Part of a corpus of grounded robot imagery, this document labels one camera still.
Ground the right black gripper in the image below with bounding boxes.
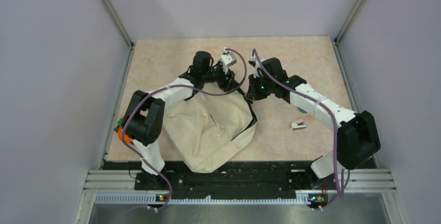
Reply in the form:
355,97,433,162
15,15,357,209
247,72,275,101

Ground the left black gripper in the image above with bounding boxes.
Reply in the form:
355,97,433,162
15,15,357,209
202,62,240,91

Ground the beige canvas backpack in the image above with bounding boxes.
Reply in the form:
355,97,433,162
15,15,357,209
163,83,257,174

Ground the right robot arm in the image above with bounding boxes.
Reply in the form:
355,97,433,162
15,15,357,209
247,55,381,189

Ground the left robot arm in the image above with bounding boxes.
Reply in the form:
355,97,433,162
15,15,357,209
119,48,241,189

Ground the pink orange marker pen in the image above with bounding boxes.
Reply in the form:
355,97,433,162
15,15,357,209
291,115,315,130

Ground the orange tape dispenser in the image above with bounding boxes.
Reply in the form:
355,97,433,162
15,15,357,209
114,117,133,145

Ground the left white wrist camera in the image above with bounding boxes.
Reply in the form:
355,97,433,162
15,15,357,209
219,48,237,74

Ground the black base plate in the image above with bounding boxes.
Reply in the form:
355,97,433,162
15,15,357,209
134,161,335,200

